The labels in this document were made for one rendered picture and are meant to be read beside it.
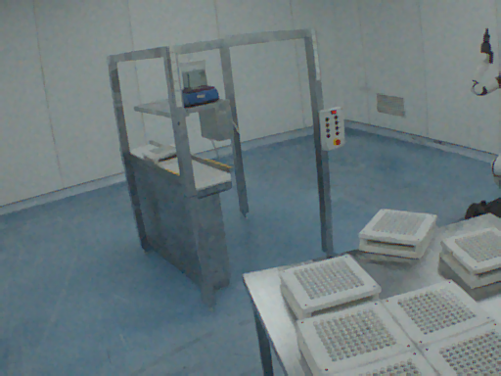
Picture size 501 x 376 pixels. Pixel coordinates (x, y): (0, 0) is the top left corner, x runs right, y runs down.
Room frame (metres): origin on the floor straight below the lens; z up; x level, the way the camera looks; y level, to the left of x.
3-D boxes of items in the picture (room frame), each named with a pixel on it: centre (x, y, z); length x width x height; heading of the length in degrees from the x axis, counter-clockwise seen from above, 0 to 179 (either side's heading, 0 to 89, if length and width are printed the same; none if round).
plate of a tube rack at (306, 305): (1.25, -0.20, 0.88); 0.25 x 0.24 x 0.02; 101
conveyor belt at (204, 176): (3.26, 0.56, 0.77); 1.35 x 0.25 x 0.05; 31
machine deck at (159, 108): (2.93, 0.38, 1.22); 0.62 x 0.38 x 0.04; 31
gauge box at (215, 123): (2.83, 0.16, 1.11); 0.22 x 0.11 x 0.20; 31
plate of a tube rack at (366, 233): (1.56, -0.53, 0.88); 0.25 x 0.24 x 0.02; 54
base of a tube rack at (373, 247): (1.56, -0.53, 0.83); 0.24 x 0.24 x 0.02; 54
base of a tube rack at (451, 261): (1.27, -0.77, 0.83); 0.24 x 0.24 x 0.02; 5
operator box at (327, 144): (3.04, -0.57, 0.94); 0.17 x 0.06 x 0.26; 121
